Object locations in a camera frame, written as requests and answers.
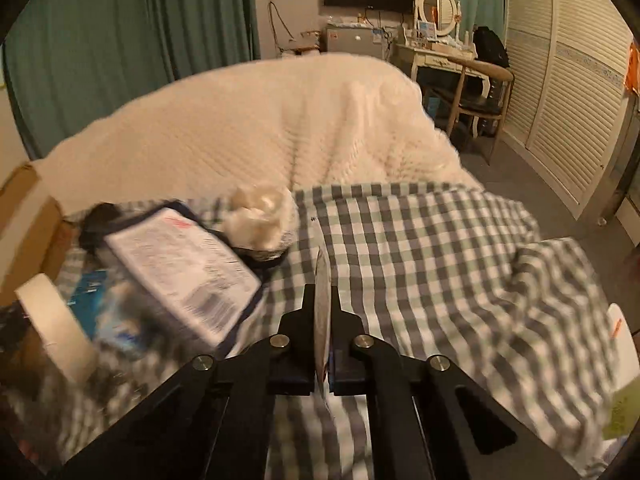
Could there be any green checkered bed sheet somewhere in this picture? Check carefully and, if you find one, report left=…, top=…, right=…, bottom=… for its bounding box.
left=20, top=181, right=621, bottom=480

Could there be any small grey refrigerator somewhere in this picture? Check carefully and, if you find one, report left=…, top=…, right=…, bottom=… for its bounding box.
left=326, top=24, right=388, bottom=61

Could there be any wooden chair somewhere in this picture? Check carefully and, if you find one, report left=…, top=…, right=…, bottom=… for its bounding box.
left=430, top=55, right=516, bottom=163

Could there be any green curtain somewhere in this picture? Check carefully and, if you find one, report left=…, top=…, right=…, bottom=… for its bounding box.
left=2, top=0, right=261, bottom=161

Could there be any cream knitted blanket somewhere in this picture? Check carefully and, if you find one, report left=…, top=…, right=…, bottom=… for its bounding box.
left=31, top=53, right=483, bottom=216

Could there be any white dressing table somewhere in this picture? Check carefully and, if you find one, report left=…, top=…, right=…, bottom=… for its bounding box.
left=392, top=37, right=481, bottom=91

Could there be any white plastic bag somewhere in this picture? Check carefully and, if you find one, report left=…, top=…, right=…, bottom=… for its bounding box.
left=597, top=302, right=638, bottom=443

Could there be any white printed plastic package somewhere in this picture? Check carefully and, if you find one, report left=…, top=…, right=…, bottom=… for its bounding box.
left=102, top=206, right=263, bottom=348

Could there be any crumpled white tissue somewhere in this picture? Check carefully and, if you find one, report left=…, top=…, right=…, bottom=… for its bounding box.
left=220, top=182, right=299, bottom=256

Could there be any thin white card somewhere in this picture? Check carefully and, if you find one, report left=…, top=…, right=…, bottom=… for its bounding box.
left=313, top=246, right=333, bottom=401

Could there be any white louvered wardrobe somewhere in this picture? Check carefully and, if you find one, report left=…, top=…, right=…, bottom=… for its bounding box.
left=501, top=0, right=638, bottom=221

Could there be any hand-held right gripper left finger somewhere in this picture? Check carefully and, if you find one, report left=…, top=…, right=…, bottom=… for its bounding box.
left=59, top=283, right=318, bottom=480

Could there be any brown cardboard box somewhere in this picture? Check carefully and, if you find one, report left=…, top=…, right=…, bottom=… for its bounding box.
left=0, top=162, right=76, bottom=308

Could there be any black backpack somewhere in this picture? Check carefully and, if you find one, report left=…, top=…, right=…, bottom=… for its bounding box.
left=472, top=26, right=511, bottom=68

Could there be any blue printed packet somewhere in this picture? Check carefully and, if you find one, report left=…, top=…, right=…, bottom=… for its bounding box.
left=67, top=267, right=151, bottom=356

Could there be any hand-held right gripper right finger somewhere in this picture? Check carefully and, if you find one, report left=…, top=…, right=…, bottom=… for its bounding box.
left=329, top=285, right=583, bottom=480

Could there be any white vanity mirror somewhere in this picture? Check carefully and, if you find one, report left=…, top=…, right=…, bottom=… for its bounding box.
left=417, top=0, right=461, bottom=38

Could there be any white tape roll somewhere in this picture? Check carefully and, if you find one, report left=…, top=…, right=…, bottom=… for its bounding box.
left=14, top=273, right=99, bottom=385

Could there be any black furry object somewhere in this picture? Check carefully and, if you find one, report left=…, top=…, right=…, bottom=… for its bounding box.
left=80, top=202, right=123, bottom=256

